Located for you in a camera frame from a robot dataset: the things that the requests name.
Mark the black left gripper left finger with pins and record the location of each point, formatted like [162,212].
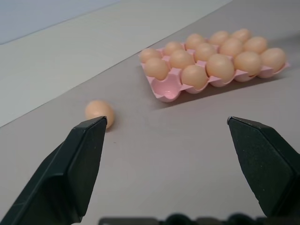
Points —
[63,173]

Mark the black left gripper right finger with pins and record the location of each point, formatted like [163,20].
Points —
[269,164]

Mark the loose beige egg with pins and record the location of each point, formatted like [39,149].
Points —
[97,110]

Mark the pink plastic egg tray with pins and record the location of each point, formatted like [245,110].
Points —
[167,87]

